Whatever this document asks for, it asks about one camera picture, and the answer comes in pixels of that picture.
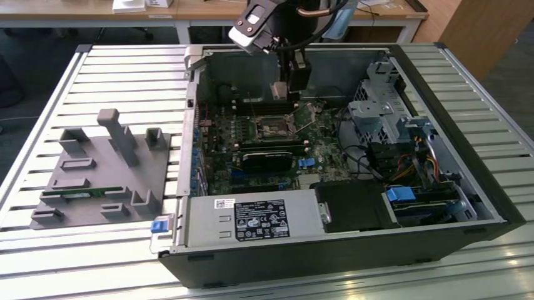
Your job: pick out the wooden cabinet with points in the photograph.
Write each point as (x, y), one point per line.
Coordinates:
(479, 31)

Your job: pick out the wooden desk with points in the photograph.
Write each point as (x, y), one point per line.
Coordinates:
(63, 14)

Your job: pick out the black plastic shroud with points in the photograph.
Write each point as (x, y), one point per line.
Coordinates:
(354, 206)

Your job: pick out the silver square CPU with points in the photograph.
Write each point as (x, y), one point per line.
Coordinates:
(279, 91)

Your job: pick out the silver power supply unit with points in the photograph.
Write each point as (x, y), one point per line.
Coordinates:
(208, 218)

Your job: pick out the silver metal drive cage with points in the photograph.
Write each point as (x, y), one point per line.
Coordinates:
(368, 109)

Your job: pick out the blue disk carrier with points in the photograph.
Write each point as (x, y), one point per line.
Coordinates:
(400, 193)

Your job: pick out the grey parts rack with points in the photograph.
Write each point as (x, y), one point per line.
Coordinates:
(104, 187)

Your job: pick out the blue case latch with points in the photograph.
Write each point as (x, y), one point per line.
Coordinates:
(157, 226)

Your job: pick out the black open PC case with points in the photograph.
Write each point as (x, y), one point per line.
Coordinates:
(291, 268)

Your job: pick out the white box with black print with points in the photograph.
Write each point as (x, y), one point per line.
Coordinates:
(160, 3)

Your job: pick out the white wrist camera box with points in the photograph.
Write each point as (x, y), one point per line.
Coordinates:
(250, 34)

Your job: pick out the blue board connector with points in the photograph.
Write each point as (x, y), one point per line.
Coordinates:
(306, 162)

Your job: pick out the pale blue teach pendant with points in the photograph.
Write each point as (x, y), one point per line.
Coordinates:
(342, 26)

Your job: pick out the plain white box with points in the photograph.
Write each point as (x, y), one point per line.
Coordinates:
(129, 6)

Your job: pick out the CPU socket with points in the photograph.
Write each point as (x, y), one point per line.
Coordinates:
(271, 128)

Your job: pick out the black graphics card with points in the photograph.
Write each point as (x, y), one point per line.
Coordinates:
(267, 162)

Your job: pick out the green motherboard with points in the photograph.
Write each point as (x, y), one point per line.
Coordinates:
(324, 147)

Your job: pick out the installed RAM stick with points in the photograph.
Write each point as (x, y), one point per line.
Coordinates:
(271, 147)

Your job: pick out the small silver heatsink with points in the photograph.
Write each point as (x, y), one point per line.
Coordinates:
(308, 180)

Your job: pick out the green RAM stick with label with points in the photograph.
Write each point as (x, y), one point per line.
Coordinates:
(100, 191)

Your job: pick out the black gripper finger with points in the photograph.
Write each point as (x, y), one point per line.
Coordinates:
(284, 65)
(300, 75)

